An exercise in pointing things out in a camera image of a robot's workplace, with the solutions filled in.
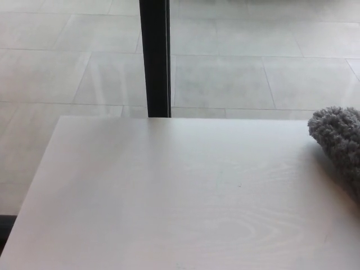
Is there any black window frame post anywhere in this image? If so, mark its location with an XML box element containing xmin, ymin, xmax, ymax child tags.
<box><xmin>138</xmin><ymin>0</ymin><xmax>173</xmax><ymax>118</ymax></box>

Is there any grey fluffy microfibre duster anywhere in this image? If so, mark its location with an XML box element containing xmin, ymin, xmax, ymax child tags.
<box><xmin>307</xmin><ymin>106</ymin><xmax>360</xmax><ymax>202</ymax></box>

